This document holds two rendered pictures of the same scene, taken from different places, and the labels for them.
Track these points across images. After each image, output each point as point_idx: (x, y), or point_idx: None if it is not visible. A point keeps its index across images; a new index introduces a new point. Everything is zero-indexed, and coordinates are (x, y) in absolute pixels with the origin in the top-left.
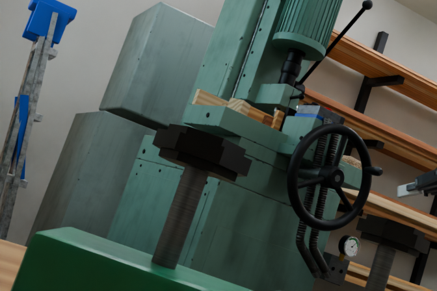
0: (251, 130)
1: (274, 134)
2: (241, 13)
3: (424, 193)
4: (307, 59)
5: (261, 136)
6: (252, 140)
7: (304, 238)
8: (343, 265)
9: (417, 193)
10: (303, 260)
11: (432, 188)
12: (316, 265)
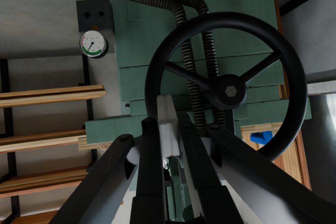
0: (272, 110)
1: (244, 120)
2: None
3: (157, 123)
4: (189, 211)
5: (258, 111)
6: (265, 102)
7: (202, 8)
8: (86, 23)
9: (165, 115)
10: (139, 14)
11: (185, 151)
12: None
